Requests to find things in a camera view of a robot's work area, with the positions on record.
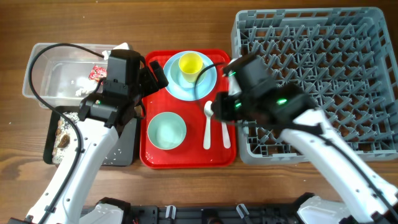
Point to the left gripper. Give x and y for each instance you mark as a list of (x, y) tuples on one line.
[(161, 79)]

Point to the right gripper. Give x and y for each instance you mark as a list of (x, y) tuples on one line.
[(225, 110)]

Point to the white plastic spoon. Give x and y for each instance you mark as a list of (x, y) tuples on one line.
[(207, 135)]

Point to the white plastic fork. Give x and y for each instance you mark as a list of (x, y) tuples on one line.
[(225, 135)]

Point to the green bowl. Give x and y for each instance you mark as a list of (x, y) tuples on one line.
[(166, 130)]

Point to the red snack wrapper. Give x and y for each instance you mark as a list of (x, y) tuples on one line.
[(97, 73)]

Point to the white napkin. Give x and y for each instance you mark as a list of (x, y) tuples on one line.
[(85, 86)]

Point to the rice and food scraps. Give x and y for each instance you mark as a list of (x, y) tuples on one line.
[(65, 140)]

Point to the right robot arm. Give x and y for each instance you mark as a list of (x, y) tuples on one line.
[(366, 197)]

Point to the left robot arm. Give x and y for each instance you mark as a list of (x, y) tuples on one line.
[(63, 200)]

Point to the grey dishwasher rack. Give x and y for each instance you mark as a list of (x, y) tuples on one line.
[(342, 57)]

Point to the light blue bowl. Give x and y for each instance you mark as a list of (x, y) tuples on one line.
[(177, 76)]

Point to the light blue plate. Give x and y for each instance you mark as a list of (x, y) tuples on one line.
[(204, 86)]

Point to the yellow plastic cup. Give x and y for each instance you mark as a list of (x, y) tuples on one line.
[(190, 65)]

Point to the red plastic tray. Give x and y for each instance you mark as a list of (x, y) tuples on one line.
[(190, 154)]

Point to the black plastic tray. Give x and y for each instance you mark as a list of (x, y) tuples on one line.
[(122, 154)]

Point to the clear plastic bin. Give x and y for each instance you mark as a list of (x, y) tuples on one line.
[(56, 71)]

